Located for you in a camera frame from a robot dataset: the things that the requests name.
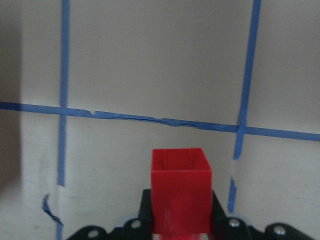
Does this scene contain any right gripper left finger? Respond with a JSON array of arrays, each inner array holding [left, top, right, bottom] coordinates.
[[138, 189, 153, 234]]

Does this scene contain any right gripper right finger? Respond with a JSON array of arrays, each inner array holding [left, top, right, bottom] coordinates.
[[211, 191, 226, 234]]

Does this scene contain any red small block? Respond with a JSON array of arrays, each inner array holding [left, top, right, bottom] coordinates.
[[150, 148, 213, 240]]

